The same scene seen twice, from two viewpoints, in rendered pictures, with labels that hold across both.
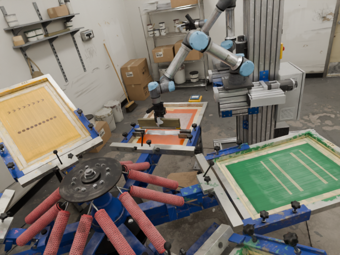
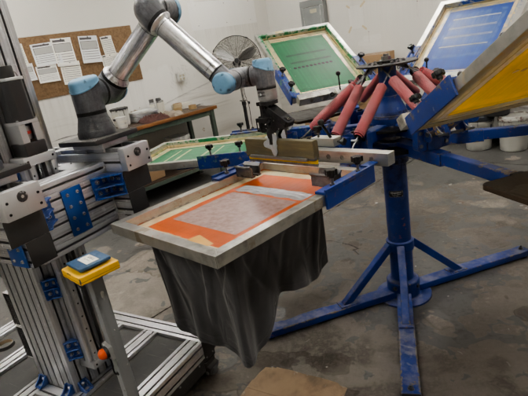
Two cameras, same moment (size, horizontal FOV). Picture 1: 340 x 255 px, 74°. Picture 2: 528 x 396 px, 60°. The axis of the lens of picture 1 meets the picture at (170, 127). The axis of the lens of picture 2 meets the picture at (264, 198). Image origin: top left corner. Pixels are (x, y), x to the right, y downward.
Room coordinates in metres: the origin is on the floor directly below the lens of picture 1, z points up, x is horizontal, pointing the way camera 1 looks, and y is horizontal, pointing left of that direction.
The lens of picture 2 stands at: (3.25, 0.70, 1.50)
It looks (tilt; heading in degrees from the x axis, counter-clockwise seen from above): 19 degrees down; 204
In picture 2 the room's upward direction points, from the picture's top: 10 degrees counter-clockwise
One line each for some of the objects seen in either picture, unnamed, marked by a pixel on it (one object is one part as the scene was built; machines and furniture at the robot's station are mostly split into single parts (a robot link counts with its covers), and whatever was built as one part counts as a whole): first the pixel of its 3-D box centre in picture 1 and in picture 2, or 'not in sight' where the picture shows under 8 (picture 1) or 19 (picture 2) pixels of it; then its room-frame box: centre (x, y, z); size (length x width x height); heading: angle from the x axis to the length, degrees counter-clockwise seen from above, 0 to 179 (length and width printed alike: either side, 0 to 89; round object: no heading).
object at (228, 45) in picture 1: (226, 48); not in sight; (2.28, -0.70, 1.42); 0.13 x 0.12 x 0.14; 145
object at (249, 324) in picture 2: not in sight; (287, 275); (1.95, 0.17, 0.74); 0.46 x 0.04 x 0.42; 157
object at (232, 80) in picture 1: (237, 76); (94, 122); (1.78, -0.63, 1.31); 0.15 x 0.15 x 0.10
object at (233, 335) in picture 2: not in sight; (197, 293); (2.09, -0.12, 0.74); 0.45 x 0.03 x 0.43; 67
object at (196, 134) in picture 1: (193, 138); (241, 173); (1.49, -0.16, 0.98); 0.30 x 0.05 x 0.07; 157
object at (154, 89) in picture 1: (154, 89); (263, 74); (1.61, 0.06, 1.39); 0.09 x 0.08 x 0.11; 93
